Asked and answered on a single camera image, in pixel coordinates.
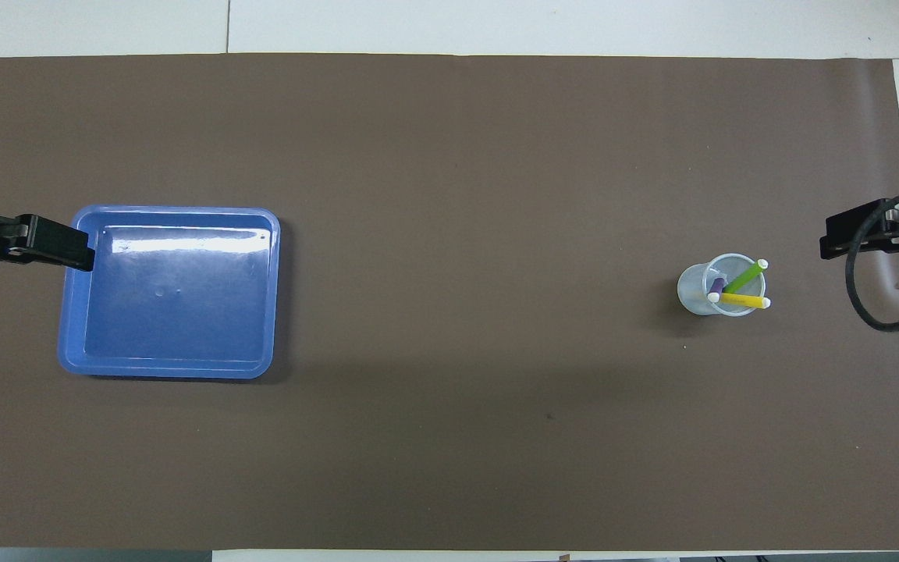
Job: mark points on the green pen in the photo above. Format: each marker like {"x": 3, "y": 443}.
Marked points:
{"x": 746, "y": 277}

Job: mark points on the yellow pen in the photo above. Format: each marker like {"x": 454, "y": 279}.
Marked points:
{"x": 742, "y": 300}

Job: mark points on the purple pen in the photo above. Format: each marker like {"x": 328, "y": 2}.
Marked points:
{"x": 718, "y": 286}

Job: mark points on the blue plastic tray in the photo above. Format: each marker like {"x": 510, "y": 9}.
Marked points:
{"x": 176, "y": 312}

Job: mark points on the clear plastic cup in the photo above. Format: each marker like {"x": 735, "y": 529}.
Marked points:
{"x": 691, "y": 293}

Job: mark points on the brown table mat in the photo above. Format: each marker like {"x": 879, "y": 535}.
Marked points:
{"x": 449, "y": 234}

